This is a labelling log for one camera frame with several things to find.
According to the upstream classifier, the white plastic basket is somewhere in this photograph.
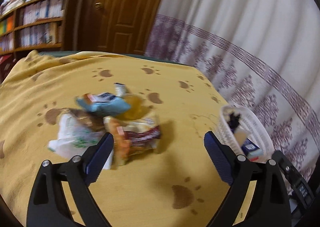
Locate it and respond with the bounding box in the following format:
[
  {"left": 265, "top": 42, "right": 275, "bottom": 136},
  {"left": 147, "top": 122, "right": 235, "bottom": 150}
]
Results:
[{"left": 214, "top": 105, "right": 274, "bottom": 163}]

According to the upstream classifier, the wooden bookshelf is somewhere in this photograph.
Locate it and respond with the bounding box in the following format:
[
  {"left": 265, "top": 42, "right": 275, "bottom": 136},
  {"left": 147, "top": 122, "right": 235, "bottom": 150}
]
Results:
[{"left": 0, "top": 0, "right": 81, "bottom": 60}]

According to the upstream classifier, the white green snack bag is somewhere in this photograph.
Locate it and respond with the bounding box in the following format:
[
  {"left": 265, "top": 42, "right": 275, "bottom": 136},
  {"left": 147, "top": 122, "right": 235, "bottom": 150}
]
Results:
[{"left": 48, "top": 113, "right": 106, "bottom": 159}]

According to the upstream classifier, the red brown snack packet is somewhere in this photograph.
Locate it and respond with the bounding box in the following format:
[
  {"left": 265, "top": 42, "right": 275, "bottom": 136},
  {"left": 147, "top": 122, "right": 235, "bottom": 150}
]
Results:
[{"left": 104, "top": 111, "right": 161, "bottom": 166}]

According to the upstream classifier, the light blue snack packet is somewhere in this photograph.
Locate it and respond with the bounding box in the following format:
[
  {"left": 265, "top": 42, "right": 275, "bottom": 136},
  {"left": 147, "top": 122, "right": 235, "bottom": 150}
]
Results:
[{"left": 75, "top": 92, "right": 131, "bottom": 117}]

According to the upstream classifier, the blue soda cracker pack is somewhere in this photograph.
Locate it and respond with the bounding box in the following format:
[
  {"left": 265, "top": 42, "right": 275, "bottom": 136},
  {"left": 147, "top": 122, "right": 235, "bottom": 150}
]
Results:
[{"left": 232, "top": 128, "right": 263, "bottom": 161}]

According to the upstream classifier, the small silver candy wrapper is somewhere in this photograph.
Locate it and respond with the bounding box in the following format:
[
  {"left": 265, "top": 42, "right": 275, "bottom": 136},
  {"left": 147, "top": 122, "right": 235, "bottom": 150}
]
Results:
[{"left": 114, "top": 83, "right": 129, "bottom": 97}]

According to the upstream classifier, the brown wooden door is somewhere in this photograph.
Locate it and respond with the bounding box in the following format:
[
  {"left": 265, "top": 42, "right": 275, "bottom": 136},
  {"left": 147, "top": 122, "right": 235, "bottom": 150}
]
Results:
[{"left": 77, "top": 0, "right": 161, "bottom": 55}]

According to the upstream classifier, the white purple patterned curtain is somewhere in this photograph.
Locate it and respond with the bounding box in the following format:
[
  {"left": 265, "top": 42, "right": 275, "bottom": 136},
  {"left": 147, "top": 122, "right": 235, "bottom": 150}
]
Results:
[{"left": 146, "top": 0, "right": 319, "bottom": 179}]

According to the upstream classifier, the brown dried fruit packet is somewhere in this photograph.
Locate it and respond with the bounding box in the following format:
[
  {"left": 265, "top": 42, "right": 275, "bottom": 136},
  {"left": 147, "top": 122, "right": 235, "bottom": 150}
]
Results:
[{"left": 59, "top": 108, "right": 105, "bottom": 133}]

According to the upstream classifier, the yellow paw print blanket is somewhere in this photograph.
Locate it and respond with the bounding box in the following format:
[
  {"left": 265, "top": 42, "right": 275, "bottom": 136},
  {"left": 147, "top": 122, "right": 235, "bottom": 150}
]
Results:
[{"left": 0, "top": 50, "right": 258, "bottom": 227}]

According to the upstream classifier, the yellow jelly cup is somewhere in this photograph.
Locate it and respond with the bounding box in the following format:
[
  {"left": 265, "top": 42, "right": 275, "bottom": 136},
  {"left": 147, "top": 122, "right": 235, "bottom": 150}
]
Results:
[{"left": 116, "top": 94, "right": 150, "bottom": 121}]

